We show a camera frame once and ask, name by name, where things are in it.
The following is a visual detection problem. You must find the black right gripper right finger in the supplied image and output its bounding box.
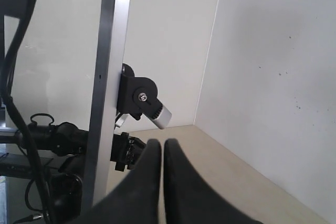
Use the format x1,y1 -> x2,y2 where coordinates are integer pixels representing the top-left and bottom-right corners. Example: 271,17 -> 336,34
163,138 -> 261,223

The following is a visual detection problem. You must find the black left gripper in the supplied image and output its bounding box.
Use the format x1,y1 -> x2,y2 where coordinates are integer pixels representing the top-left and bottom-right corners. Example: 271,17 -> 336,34
110,132 -> 146,172

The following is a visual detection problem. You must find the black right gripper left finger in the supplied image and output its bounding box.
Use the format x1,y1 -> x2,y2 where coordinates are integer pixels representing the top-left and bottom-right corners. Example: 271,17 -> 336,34
90,140 -> 161,223

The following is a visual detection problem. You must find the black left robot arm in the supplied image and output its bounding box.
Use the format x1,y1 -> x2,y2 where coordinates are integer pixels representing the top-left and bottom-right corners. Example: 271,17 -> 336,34
28,120 -> 157,223

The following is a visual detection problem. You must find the black top camera mount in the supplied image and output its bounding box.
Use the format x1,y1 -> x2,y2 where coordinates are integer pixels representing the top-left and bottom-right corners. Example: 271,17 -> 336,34
115,63 -> 172,129

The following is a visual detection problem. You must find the black hanging cable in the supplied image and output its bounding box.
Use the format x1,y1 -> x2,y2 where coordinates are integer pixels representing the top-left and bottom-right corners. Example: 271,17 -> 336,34
0,0 -> 57,224

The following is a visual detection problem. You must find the grey aluminium frame post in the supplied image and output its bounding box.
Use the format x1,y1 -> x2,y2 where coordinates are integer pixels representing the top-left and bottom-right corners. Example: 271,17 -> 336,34
81,0 -> 130,211

